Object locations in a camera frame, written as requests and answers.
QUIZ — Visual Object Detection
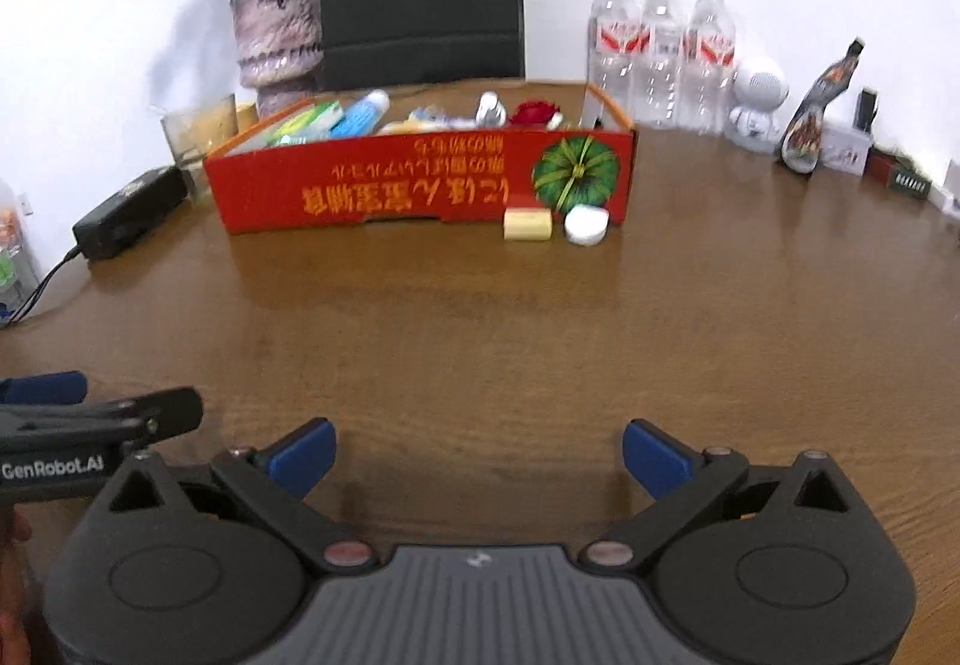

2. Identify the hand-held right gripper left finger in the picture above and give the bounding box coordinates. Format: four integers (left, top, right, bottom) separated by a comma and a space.
109, 417, 376, 568

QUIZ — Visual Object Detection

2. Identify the blue toothpaste tube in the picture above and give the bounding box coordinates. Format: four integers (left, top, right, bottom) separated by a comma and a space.
330, 91, 391, 137

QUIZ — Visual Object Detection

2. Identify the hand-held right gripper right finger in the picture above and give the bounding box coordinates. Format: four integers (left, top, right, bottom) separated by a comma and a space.
581, 419, 852, 568

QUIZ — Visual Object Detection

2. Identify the red round object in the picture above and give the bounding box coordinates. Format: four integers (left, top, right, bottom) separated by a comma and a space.
512, 101, 565, 130

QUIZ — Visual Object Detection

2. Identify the clear plastic water bottle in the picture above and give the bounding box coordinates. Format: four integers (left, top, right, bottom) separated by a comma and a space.
634, 0, 687, 132
679, 0, 734, 137
586, 0, 650, 126

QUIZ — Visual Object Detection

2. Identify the white robot figure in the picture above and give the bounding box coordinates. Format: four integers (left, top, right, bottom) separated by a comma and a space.
724, 56, 790, 154

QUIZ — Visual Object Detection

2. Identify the small white box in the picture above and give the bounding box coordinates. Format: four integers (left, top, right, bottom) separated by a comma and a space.
821, 123, 875, 171

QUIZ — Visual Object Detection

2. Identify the black power cable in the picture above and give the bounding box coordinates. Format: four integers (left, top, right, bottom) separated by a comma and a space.
0, 245, 83, 328

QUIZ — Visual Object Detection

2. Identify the pale yellow block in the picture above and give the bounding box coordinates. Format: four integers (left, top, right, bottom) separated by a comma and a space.
504, 207, 556, 243

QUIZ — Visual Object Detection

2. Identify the person's left hand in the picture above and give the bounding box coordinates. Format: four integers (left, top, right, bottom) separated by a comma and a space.
0, 506, 46, 665

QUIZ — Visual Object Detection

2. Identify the red cardboard box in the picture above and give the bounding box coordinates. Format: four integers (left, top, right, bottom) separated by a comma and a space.
202, 81, 638, 237

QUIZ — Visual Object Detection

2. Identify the dark spouted sauce pouch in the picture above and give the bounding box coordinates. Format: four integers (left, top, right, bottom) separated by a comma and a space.
780, 37, 867, 175

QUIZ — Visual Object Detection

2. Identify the wooden desktop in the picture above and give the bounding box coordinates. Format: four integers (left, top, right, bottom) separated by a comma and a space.
0, 81, 960, 665

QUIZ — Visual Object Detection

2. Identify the clear glass cup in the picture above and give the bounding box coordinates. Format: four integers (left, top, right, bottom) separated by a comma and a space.
160, 95, 239, 201

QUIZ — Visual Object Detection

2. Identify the black power adapter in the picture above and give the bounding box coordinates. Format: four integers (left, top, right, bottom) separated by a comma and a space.
71, 166, 190, 262

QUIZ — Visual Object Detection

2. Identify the dark red box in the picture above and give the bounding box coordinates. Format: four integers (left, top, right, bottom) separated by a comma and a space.
866, 149, 933, 192

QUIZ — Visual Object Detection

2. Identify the green tissue pack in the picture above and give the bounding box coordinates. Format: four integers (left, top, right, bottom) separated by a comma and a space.
266, 102, 344, 146

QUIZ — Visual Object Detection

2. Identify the white round jar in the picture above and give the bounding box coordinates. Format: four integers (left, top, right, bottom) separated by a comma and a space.
564, 205, 611, 247

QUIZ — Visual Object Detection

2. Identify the purple ceramic vase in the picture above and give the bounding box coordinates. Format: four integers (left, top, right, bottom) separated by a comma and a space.
230, 0, 325, 118

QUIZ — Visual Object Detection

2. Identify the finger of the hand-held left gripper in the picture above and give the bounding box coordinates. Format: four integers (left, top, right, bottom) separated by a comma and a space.
0, 371, 89, 405
0, 386, 205, 445

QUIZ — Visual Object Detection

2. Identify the clear plastic container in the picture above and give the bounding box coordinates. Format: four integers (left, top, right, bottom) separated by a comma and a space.
0, 181, 42, 319

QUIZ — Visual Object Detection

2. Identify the white plug charger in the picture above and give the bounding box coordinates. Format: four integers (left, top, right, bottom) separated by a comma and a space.
930, 158, 960, 217

